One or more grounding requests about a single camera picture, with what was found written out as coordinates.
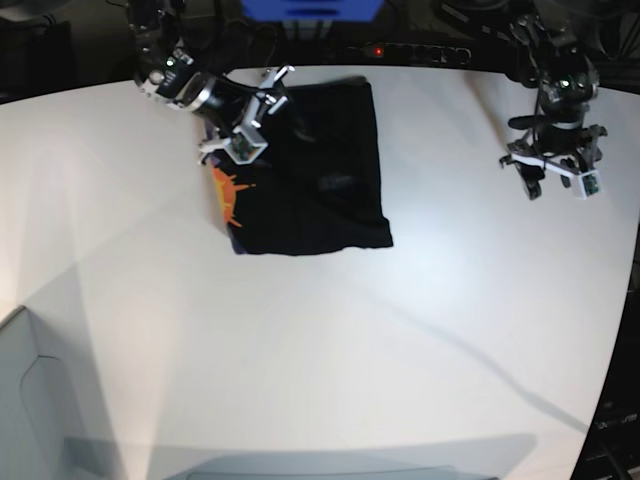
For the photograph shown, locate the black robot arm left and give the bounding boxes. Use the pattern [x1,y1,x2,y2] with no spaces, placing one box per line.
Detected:
[499,1,608,201]

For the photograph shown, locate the black T-shirt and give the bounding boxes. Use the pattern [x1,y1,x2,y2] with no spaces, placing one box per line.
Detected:
[208,76,393,256]

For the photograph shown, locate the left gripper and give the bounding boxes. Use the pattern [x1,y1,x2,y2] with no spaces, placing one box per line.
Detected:
[499,119,608,201]

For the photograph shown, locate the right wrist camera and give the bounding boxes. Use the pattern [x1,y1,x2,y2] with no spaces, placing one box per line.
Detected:
[225,131,268,166]

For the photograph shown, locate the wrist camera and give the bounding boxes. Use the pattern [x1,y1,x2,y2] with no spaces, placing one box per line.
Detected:
[571,170,602,200]
[225,131,268,166]

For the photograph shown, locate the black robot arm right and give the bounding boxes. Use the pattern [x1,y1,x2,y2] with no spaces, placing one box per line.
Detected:
[125,1,316,166]

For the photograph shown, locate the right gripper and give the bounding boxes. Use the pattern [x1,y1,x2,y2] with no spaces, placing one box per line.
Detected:
[197,64,315,163]

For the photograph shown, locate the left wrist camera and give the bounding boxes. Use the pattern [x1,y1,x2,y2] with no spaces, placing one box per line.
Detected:
[571,170,602,200]

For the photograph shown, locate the black power strip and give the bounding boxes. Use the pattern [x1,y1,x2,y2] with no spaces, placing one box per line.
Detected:
[327,43,472,68]

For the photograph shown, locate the blue box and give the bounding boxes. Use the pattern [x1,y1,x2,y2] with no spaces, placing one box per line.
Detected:
[241,0,384,22]

